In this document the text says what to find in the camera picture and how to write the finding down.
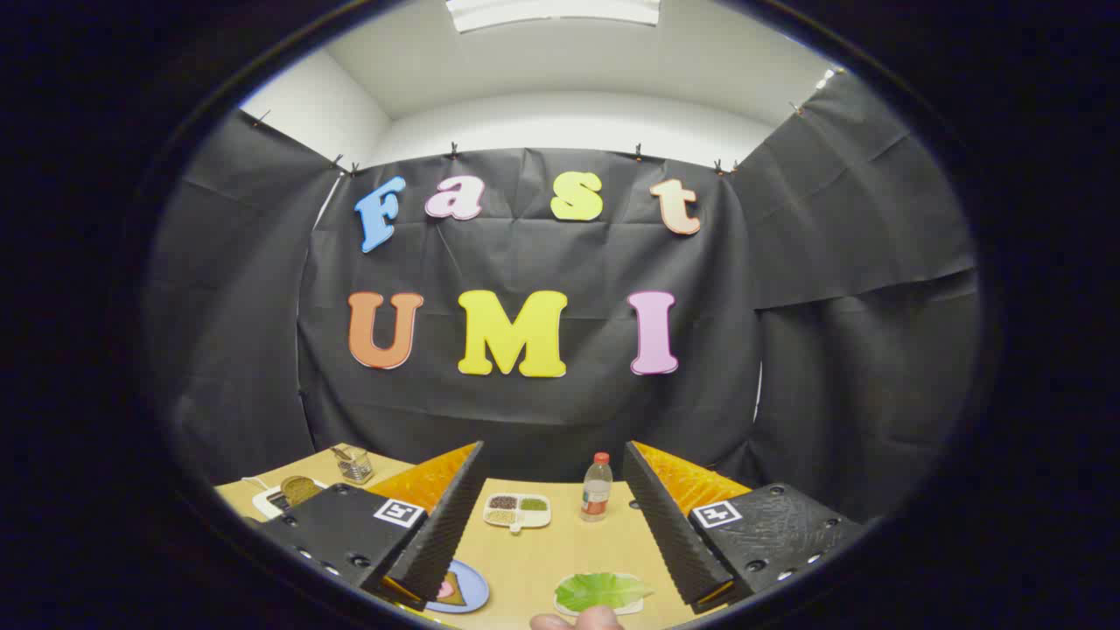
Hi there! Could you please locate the round brown bread slice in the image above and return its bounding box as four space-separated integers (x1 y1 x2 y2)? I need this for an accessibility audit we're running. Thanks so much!
280 475 325 507

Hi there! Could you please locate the green lettuce leaf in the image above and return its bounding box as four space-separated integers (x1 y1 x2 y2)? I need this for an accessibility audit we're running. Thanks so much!
555 572 655 613

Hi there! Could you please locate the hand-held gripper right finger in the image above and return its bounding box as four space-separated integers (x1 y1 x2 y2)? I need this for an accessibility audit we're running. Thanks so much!
621 440 869 615

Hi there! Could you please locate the black backdrop cloth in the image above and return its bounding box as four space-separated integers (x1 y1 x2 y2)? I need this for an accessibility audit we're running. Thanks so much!
144 70 981 526

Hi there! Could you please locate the blue plate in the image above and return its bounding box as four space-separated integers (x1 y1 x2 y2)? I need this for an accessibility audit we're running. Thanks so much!
426 560 491 614

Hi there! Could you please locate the ceiling light panel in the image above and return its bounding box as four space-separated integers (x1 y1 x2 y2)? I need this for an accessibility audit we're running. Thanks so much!
446 0 662 34

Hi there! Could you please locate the white square plate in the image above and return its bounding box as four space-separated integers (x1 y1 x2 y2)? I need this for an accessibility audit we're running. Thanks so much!
554 573 646 618

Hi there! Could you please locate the white divided dish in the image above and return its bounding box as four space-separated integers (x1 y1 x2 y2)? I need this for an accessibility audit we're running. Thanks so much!
483 493 552 535

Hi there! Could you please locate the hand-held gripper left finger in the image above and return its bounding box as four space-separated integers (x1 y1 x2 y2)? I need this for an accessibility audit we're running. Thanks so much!
254 440 487 613

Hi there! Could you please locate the clear glass stick holder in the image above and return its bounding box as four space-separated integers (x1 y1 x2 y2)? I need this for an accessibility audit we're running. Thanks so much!
331 444 375 485

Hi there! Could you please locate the clear bottle with red cap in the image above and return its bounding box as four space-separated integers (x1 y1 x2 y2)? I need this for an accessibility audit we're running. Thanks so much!
580 452 614 523

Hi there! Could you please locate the white toaster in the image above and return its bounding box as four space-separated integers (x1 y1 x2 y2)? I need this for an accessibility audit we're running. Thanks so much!
252 477 329 522

